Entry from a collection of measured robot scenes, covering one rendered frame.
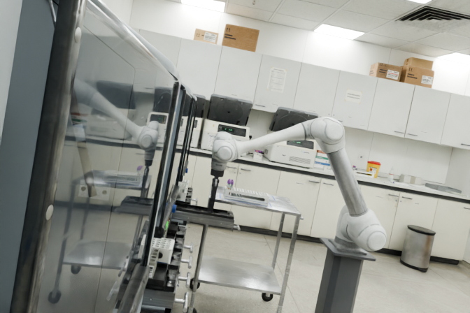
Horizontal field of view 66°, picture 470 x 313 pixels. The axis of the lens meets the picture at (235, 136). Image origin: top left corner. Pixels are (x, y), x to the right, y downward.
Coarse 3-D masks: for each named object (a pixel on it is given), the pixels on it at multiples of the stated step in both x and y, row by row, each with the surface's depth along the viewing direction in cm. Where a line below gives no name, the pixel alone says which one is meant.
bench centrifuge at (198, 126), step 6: (198, 96) 434; (204, 96) 437; (198, 102) 445; (204, 102) 442; (198, 108) 458; (198, 114) 470; (198, 120) 430; (198, 126) 426; (198, 132) 424; (192, 138) 425; (198, 138) 426; (192, 144) 424; (198, 144) 451
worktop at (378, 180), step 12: (240, 156) 429; (264, 156) 488; (300, 168) 435; (312, 168) 448; (360, 180) 442; (372, 180) 443; (384, 180) 469; (396, 180) 501; (432, 192) 450; (444, 192) 461
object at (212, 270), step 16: (256, 208) 229; (272, 208) 230; (288, 208) 239; (208, 256) 272; (288, 256) 233; (208, 272) 244; (224, 272) 249; (240, 272) 254; (256, 272) 259; (272, 272) 264; (288, 272) 233; (192, 288) 274; (240, 288) 234; (256, 288) 235; (272, 288) 239; (192, 304) 231
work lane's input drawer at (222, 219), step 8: (176, 208) 192; (184, 208) 199; (192, 208) 202; (200, 208) 204; (176, 216) 191; (184, 216) 192; (192, 216) 192; (200, 216) 192; (208, 216) 193; (216, 216) 194; (224, 216) 195; (232, 216) 196; (208, 224) 193; (216, 224) 193; (224, 224) 194; (232, 224) 194
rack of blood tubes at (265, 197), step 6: (228, 192) 234; (234, 192) 234; (240, 192) 234; (246, 192) 235; (252, 192) 240; (258, 192) 242; (228, 198) 234; (234, 198) 234; (240, 198) 234; (246, 198) 234; (252, 198) 244; (258, 198) 244; (264, 198) 244; (264, 204) 235
